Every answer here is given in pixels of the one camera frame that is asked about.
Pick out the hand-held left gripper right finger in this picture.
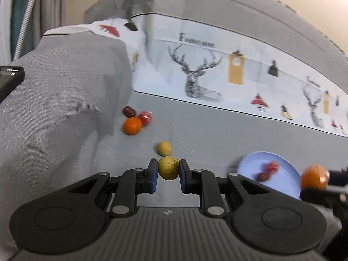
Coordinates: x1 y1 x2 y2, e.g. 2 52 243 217
179 158 275 218

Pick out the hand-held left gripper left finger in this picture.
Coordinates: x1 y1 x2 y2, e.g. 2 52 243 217
62 158 159 218

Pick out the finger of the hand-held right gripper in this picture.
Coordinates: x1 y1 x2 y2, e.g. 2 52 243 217
299 186 348 215
328 168 348 187

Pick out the yellow-green round fruit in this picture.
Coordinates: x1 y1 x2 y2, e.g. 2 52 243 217
158 156 180 181
156 141 173 155

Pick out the large orange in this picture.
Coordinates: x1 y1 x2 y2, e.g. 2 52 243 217
300 164 330 191

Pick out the blue plate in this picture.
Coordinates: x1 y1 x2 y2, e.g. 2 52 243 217
236 152 302 199

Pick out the red plastic-wrapped fruit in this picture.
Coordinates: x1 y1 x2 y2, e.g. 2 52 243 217
138 111 153 126
264 161 281 173

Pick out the small orange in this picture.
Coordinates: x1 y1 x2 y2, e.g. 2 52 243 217
124 117 143 136

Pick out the black smartphone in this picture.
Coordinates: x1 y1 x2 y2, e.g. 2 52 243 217
0 66 25 104

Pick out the grey curtain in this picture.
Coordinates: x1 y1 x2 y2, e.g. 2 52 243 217
0 0 67 60

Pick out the teal cloth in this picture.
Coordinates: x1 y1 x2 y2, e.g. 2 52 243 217
11 0 37 59

